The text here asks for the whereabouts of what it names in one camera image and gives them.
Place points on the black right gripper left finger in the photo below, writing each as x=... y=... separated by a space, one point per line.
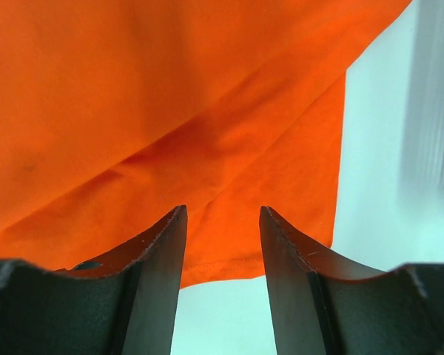
x=121 y=302

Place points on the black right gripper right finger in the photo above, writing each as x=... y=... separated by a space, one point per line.
x=324 y=303

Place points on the orange t-shirt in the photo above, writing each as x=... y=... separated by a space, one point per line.
x=114 y=112

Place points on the aluminium frame rail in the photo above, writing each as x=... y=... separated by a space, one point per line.
x=422 y=161

